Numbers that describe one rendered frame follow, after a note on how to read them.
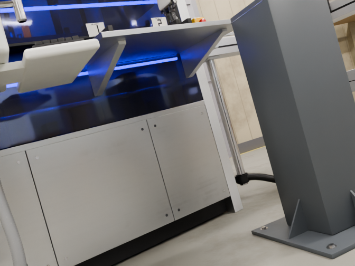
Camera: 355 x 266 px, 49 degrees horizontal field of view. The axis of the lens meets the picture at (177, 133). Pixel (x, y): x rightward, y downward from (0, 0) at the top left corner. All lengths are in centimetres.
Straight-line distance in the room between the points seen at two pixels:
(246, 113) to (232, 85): 37
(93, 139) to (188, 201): 55
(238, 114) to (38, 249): 337
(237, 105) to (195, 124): 269
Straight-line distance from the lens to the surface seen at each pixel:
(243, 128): 461
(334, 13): 236
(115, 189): 170
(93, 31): 180
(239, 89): 465
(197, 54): 186
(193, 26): 155
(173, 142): 185
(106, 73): 156
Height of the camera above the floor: 51
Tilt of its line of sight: 1 degrees down
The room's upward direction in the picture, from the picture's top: 16 degrees counter-clockwise
